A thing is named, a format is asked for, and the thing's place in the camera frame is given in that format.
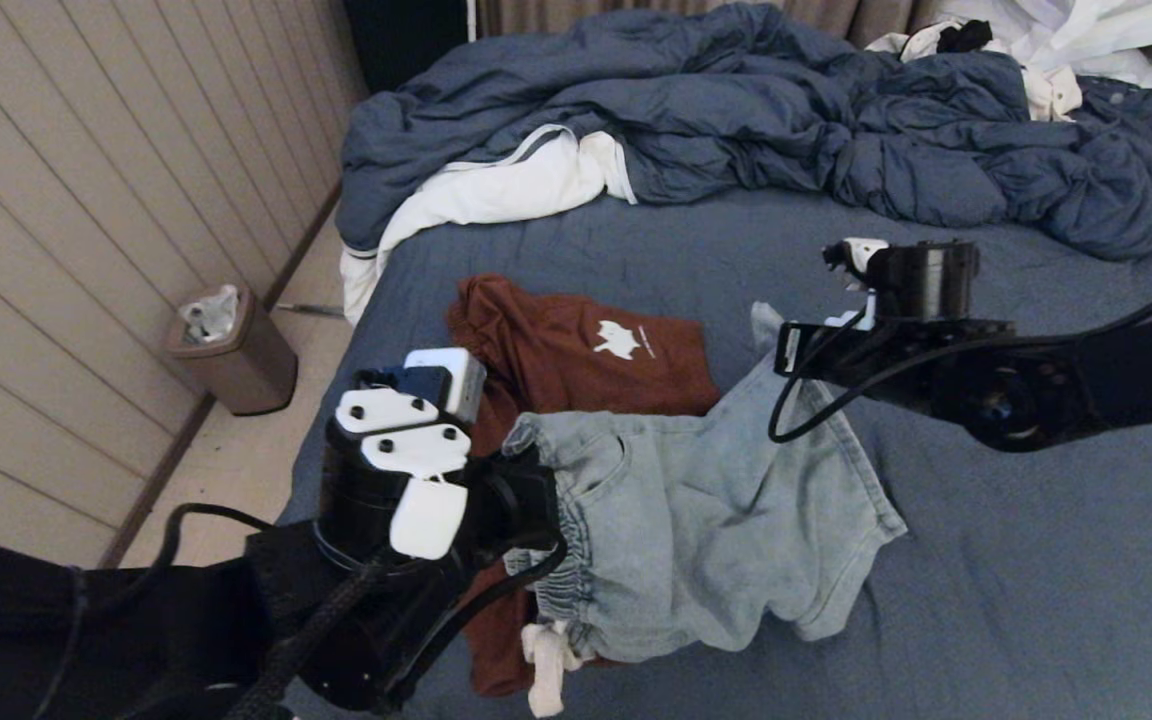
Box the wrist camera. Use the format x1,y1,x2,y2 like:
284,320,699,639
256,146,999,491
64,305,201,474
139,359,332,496
823,238,982,326
321,347,489,563

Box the rust brown shorts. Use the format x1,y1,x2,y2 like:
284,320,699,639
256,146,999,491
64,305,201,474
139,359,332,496
446,273,722,699

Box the beige curtain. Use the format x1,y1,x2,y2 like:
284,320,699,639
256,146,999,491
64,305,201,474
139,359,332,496
476,0,947,51

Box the white shirt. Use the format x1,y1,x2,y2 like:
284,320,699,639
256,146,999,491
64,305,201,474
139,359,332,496
936,0,1152,91

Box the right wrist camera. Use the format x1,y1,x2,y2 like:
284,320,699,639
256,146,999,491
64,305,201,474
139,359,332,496
823,238,982,326

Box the brown trash bin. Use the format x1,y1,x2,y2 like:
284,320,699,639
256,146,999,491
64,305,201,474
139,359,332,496
166,283,299,416

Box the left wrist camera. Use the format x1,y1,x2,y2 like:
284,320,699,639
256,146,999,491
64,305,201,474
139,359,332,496
321,347,489,563

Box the dark denim garment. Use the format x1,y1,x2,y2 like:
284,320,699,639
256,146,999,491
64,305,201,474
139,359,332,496
1076,78,1152,211

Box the dark blue crumpled duvet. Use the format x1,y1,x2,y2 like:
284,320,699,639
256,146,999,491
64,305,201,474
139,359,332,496
336,0,1152,263

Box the black cabinet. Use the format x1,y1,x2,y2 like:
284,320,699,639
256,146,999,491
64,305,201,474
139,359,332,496
341,0,472,93

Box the blue bed sheet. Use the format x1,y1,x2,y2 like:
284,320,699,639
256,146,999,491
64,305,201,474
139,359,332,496
276,185,1152,720

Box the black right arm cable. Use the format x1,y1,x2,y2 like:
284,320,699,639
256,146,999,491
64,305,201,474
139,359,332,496
768,265,1152,444

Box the white plastic bin bag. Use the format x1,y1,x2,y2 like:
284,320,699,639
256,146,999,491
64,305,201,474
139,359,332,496
179,283,239,344

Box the small black garment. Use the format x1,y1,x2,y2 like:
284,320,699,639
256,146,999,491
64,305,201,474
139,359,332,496
936,20,994,54

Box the cream jacket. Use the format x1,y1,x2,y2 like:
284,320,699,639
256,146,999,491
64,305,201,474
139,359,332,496
866,22,1084,123

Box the light blue denim jeans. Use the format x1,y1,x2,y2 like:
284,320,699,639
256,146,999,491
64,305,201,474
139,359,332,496
501,300,909,719

